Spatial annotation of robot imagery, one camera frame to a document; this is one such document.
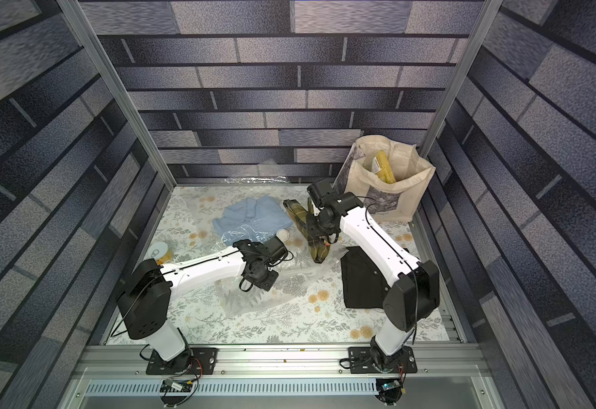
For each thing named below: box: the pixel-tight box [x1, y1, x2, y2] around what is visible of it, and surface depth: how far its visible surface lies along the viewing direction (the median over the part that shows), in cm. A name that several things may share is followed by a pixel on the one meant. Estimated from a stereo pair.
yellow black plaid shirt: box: [282, 197, 331, 264], surface depth 81 cm
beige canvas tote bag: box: [332, 134, 436, 223], surface depth 97 cm
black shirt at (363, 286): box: [340, 246, 390, 309], surface depth 90 cm
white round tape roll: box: [146, 241, 169, 260], surface depth 94 cm
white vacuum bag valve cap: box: [275, 228, 291, 243], surface depth 103 cm
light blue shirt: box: [212, 195, 294, 244], surface depth 106 cm
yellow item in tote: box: [376, 149, 396, 185], surface depth 97 cm
